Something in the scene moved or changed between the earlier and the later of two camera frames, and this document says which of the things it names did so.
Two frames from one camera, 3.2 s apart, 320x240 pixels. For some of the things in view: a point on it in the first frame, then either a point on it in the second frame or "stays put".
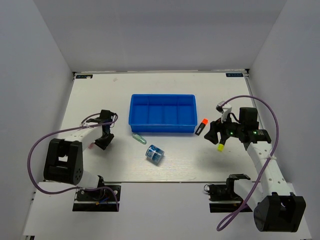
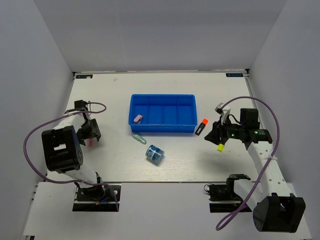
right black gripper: x=212 y=135 stays put
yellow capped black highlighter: x=220 y=147 stays put
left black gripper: x=103 y=145 → x=95 y=132
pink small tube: x=91 y=145 stays put
